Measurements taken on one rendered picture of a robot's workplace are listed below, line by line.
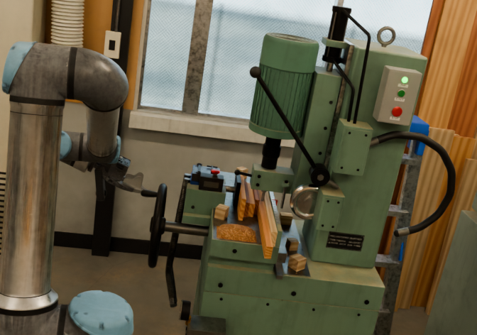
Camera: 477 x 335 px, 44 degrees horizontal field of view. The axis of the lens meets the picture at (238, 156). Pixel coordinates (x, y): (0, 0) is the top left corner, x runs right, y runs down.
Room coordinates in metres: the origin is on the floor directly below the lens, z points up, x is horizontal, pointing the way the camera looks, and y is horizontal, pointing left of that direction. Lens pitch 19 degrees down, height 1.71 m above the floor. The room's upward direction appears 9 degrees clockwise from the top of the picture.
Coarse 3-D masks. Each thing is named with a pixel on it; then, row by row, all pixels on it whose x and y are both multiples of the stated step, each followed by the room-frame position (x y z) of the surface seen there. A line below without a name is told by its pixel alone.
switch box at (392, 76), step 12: (384, 72) 1.74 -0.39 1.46; (396, 72) 1.70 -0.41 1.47; (408, 72) 1.71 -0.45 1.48; (384, 84) 1.72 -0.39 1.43; (396, 84) 1.71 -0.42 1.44; (408, 84) 1.71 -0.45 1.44; (384, 96) 1.71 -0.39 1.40; (396, 96) 1.71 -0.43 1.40; (408, 96) 1.71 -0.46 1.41; (384, 108) 1.70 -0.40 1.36; (408, 108) 1.71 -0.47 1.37; (384, 120) 1.70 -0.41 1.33; (396, 120) 1.71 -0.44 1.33; (408, 120) 1.71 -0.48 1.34
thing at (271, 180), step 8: (256, 168) 1.83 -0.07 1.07; (264, 168) 1.84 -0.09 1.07; (280, 168) 1.86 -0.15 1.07; (288, 168) 1.88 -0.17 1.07; (256, 176) 1.81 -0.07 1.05; (264, 176) 1.81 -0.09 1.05; (272, 176) 1.82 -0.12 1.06; (280, 176) 1.82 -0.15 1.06; (288, 176) 1.82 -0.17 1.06; (256, 184) 1.81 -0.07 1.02; (264, 184) 1.81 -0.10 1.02; (272, 184) 1.82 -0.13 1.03; (280, 184) 1.82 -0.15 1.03; (280, 192) 1.82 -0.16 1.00; (288, 192) 1.82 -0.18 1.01
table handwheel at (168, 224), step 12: (156, 204) 1.73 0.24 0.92; (156, 216) 1.70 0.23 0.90; (156, 228) 1.69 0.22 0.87; (168, 228) 1.80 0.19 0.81; (180, 228) 1.81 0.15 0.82; (192, 228) 1.82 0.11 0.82; (204, 228) 1.82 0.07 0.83; (156, 240) 1.68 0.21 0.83; (156, 252) 1.68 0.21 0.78; (156, 264) 1.76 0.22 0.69
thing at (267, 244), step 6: (264, 204) 1.84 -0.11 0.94; (258, 210) 1.82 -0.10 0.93; (264, 210) 1.79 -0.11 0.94; (258, 216) 1.79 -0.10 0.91; (264, 216) 1.74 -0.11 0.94; (258, 222) 1.77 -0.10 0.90; (264, 222) 1.70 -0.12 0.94; (264, 228) 1.66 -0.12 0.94; (264, 234) 1.61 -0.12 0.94; (264, 240) 1.59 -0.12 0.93; (270, 240) 1.58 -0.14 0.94; (264, 246) 1.57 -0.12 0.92; (270, 246) 1.54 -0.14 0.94; (264, 252) 1.55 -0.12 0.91; (270, 252) 1.54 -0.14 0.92; (270, 258) 1.54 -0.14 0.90
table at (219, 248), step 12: (228, 180) 2.11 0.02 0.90; (228, 192) 1.99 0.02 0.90; (228, 204) 1.88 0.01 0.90; (192, 216) 1.81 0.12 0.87; (204, 216) 1.82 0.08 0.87; (228, 216) 1.78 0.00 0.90; (252, 228) 1.73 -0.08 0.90; (216, 240) 1.61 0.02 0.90; (228, 240) 1.61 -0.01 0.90; (216, 252) 1.61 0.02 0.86; (228, 252) 1.61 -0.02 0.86; (240, 252) 1.61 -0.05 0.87; (252, 252) 1.62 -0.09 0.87; (276, 252) 1.62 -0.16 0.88
